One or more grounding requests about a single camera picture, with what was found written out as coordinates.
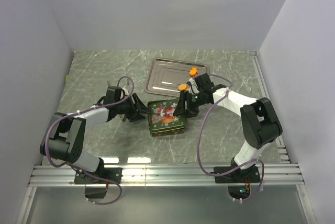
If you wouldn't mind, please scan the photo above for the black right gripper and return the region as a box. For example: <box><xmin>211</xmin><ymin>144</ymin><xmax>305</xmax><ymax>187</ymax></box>
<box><xmin>173</xmin><ymin>89</ymin><xmax>206</xmax><ymax>120</ymax></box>

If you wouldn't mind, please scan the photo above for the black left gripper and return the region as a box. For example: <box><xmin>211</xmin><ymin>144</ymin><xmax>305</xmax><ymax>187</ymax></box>
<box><xmin>115</xmin><ymin>93</ymin><xmax>151</xmax><ymax>122</ymax></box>

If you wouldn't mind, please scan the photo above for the green christmas cookie tin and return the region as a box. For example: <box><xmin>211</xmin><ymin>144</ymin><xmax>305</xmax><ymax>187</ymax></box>
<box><xmin>149</xmin><ymin>124</ymin><xmax>186</xmax><ymax>137</ymax></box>

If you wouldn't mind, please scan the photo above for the gold tin lid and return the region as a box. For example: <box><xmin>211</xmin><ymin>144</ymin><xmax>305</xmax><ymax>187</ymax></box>
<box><xmin>147</xmin><ymin>98</ymin><xmax>186</xmax><ymax>127</ymax></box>

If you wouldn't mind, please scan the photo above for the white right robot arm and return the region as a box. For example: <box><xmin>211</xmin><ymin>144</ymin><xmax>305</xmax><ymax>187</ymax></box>
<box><xmin>173</xmin><ymin>73</ymin><xmax>283</xmax><ymax>182</ymax></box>

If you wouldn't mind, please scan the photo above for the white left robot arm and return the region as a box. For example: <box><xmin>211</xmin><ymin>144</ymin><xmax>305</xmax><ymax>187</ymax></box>
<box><xmin>40</xmin><ymin>86</ymin><xmax>150</xmax><ymax>183</ymax></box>

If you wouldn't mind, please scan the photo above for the tan round sandwich cookie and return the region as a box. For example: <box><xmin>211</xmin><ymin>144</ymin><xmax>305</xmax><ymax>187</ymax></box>
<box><xmin>178</xmin><ymin>84</ymin><xmax>188</xmax><ymax>92</ymax></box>

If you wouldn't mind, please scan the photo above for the orange pineapple cookie top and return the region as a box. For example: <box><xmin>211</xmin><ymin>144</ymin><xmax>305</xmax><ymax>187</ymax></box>
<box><xmin>189</xmin><ymin>68</ymin><xmax>198</xmax><ymax>77</ymax></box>

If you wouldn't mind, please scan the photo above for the silver metal tray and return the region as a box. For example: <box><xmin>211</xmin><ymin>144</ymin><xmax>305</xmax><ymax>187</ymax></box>
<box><xmin>145</xmin><ymin>58</ymin><xmax>210</xmax><ymax>97</ymax></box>

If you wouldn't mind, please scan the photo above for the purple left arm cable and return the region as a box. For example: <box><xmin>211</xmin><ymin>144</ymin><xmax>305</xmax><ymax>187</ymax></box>
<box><xmin>44</xmin><ymin>76</ymin><xmax>136</xmax><ymax>205</ymax></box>

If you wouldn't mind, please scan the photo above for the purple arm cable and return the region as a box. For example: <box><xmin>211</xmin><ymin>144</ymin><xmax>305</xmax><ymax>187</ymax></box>
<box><xmin>196</xmin><ymin>74</ymin><xmax>264</xmax><ymax>202</ymax></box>
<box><xmin>44</xmin><ymin>76</ymin><xmax>136</xmax><ymax>205</ymax></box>

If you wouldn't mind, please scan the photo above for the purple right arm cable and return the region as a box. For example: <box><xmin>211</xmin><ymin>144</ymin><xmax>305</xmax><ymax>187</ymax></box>
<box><xmin>196</xmin><ymin>74</ymin><xmax>264</xmax><ymax>202</ymax></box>

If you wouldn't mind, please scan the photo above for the aluminium mounting rail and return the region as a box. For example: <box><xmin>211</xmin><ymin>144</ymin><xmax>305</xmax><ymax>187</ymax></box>
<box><xmin>28</xmin><ymin>163</ymin><xmax>305</xmax><ymax>187</ymax></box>

